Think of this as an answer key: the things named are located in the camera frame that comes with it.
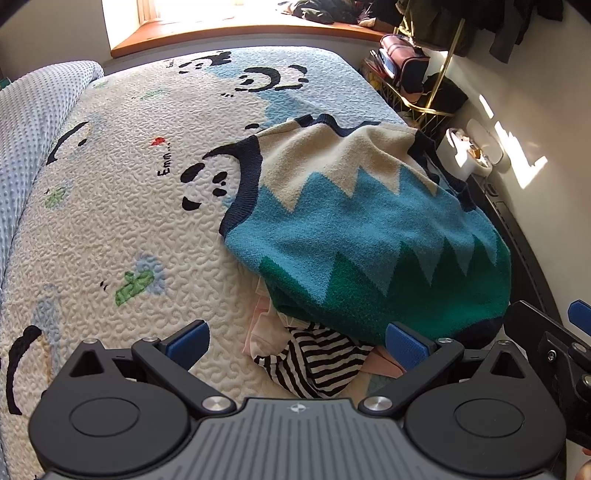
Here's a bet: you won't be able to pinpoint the pink garment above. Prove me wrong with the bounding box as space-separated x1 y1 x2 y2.
367 346 406 377

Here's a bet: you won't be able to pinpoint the panda printed quilt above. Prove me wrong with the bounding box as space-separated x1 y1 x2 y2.
0 46 462 480

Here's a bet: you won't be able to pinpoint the black bed frame edge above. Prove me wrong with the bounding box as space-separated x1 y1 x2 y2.
466 178 568 324

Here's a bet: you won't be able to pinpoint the white plastic container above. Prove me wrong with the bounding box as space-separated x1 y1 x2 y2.
436 117 509 178

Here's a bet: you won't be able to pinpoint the blue green cream zigzag sweater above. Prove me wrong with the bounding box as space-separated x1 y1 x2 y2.
219 114 512 348

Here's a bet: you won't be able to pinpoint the white garment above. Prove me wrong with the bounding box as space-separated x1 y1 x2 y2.
245 277 296 358

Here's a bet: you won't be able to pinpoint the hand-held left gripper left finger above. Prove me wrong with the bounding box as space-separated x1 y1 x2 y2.
58 319 236 415

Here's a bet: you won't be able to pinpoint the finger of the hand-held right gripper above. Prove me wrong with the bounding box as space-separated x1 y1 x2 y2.
503 300 575 354
568 299 591 337

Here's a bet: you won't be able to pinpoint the dark clothes pile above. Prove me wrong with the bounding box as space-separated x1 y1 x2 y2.
288 0 370 26

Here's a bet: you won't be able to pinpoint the gold wire basket rack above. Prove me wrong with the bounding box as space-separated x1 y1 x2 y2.
365 18 466 137

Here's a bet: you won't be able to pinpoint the black white striped shirt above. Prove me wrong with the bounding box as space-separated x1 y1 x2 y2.
253 323 377 400

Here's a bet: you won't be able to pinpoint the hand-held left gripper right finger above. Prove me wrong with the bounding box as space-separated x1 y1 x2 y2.
360 322 530 415

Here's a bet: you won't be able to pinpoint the pink pouch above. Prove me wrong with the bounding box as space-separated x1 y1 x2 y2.
379 33 428 93

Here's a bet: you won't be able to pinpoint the light blue dotted blanket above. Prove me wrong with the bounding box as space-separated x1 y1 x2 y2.
0 60 105 296

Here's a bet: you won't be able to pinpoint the black cloth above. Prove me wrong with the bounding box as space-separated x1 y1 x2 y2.
422 71 469 112

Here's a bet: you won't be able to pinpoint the hanging dark clothes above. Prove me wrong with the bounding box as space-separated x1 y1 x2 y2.
397 0 566 63

